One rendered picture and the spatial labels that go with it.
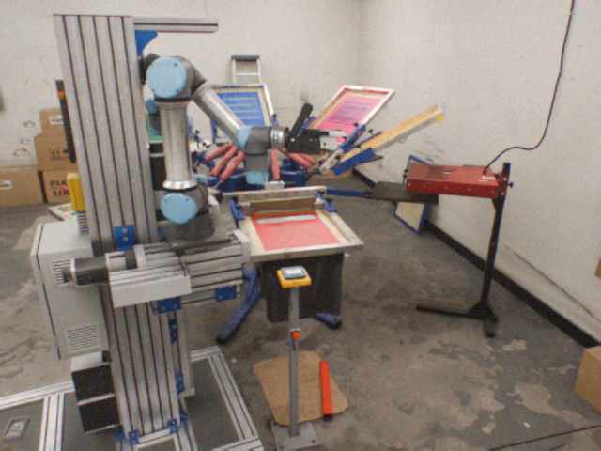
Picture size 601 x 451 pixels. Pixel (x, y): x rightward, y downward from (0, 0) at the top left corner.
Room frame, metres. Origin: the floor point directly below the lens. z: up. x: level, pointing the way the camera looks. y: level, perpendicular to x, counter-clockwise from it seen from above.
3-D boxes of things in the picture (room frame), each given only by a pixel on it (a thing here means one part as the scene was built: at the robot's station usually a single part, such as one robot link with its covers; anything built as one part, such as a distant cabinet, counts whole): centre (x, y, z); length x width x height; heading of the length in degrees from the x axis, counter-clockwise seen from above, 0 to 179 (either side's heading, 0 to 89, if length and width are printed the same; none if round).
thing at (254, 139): (1.54, 0.15, 1.65); 0.11 x 0.08 x 0.09; 88
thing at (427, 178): (3.12, -1.05, 1.06); 0.61 x 0.46 x 0.12; 74
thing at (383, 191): (3.33, -0.33, 0.91); 1.34 x 0.40 x 0.08; 74
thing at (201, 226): (1.68, 0.41, 1.31); 0.15 x 0.15 x 0.10
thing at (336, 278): (2.20, -0.02, 0.74); 0.45 x 0.03 x 0.43; 104
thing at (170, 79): (1.54, 0.41, 1.63); 0.15 x 0.12 x 0.55; 178
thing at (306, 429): (1.91, 0.03, 0.48); 0.22 x 0.22 x 0.96; 14
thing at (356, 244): (2.49, 0.05, 0.97); 0.79 x 0.58 x 0.04; 14
